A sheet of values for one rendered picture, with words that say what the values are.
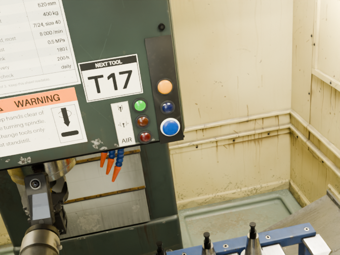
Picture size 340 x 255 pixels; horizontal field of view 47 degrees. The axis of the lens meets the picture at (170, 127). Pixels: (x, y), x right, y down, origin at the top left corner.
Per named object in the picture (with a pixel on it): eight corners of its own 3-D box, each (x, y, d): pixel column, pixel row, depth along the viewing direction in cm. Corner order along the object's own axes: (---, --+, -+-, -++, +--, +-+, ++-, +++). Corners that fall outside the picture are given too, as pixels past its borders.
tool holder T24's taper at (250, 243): (257, 248, 98) (256, 226, 95) (266, 260, 94) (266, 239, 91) (241, 253, 97) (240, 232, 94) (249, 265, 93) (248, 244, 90)
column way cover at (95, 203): (153, 222, 160) (133, 108, 137) (36, 246, 156) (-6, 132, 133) (152, 215, 165) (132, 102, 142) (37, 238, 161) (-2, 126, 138)
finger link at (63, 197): (54, 187, 95) (42, 212, 88) (52, 181, 94) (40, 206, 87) (73, 186, 95) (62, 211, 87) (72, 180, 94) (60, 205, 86)
